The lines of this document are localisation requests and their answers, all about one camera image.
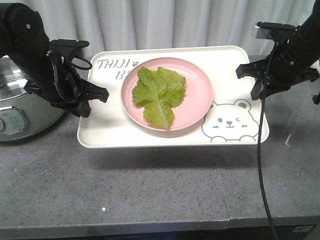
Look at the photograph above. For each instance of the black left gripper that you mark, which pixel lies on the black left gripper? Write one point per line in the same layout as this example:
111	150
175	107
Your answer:
57	81

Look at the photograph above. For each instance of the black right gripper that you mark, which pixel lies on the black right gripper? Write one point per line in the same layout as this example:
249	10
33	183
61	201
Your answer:
288	64

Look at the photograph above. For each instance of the pink round plate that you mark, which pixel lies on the pink round plate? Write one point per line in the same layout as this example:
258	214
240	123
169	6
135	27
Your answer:
197	99

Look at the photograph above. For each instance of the green lettuce leaf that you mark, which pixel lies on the green lettuce leaf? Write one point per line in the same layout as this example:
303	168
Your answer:
159	92

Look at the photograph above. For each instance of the cream bear serving tray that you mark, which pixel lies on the cream bear serving tray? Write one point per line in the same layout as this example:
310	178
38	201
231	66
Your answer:
232	119

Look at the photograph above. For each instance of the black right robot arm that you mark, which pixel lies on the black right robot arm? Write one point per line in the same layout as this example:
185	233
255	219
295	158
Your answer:
310	29

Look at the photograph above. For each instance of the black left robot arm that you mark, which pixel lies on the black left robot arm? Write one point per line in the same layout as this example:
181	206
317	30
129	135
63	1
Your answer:
23	37

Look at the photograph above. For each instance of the green electric cooking pot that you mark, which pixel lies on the green electric cooking pot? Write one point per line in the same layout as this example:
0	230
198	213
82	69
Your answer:
22	114

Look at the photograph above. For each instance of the grey pleated curtain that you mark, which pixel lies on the grey pleated curtain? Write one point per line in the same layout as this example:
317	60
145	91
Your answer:
117	25

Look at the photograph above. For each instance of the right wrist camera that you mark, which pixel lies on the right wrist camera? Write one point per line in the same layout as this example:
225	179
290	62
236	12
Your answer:
272	31

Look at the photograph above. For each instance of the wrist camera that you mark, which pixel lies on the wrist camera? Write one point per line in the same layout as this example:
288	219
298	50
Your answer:
68	47
272	31

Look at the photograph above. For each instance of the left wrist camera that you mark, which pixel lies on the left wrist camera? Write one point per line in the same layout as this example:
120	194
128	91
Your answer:
68	47

